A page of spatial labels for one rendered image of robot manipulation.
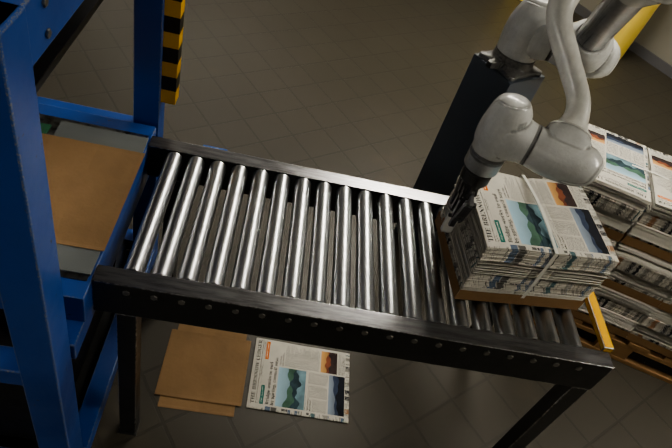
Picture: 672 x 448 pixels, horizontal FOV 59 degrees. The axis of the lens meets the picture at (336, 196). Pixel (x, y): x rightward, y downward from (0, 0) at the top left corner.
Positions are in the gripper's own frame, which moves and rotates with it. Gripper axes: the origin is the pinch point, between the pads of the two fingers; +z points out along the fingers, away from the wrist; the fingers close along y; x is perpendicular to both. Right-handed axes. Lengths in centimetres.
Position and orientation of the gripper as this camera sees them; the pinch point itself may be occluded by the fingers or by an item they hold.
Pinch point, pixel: (449, 222)
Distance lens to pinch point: 163.7
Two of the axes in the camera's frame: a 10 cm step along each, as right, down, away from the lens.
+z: -2.4, 7.0, 6.7
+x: -9.7, -1.9, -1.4
